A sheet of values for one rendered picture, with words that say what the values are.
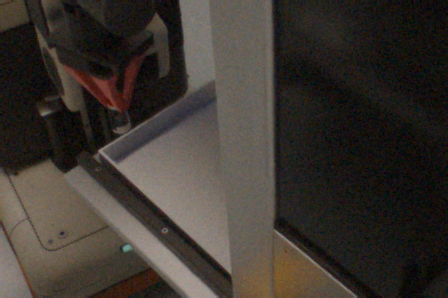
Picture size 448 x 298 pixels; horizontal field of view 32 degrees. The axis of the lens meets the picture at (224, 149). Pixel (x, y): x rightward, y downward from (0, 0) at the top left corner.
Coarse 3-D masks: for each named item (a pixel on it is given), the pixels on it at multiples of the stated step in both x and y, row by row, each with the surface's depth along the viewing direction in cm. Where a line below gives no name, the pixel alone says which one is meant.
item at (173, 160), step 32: (192, 96) 123; (160, 128) 121; (192, 128) 122; (128, 160) 118; (160, 160) 118; (192, 160) 117; (160, 192) 113; (192, 192) 113; (224, 192) 113; (192, 224) 109; (224, 224) 109; (224, 256) 105
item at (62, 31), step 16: (64, 16) 80; (80, 16) 78; (64, 32) 84; (80, 32) 80; (96, 32) 80; (144, 32) 83; (48, 48) 84; (64, 48) 83; (80, 48) 81; (96, 48) 81; (112, 48) 81; (128, 48) 81; (144, 48) 82; (112, 64) 79; (128, 64) 81
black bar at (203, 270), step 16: (80, 160) 116; (96, 160) 116; (96, 176) 114; (112, 176) 114; (112, 192) 113; (128, 192) 111; (128, 208) 111; (144, 208) 109; (144, 224) 109; (160, 224) 107; (176, 240) 105; (192, 256) 103; (208, 272) 101; (224, 288) 100
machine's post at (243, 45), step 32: (224, 0) 54; (256, 0) 51; (224, 32) 57; (256, 32) 53; (224, 64) 59; (256, 64) 56; (224, 96) 62; (256, 96) 58; (224, 128) 65; (256, 128) 60; (224, 160) 68; (256, 160) 63; (256, 192) 66; (256, 224) 70; (256, 256) 74; (256, 288) 78
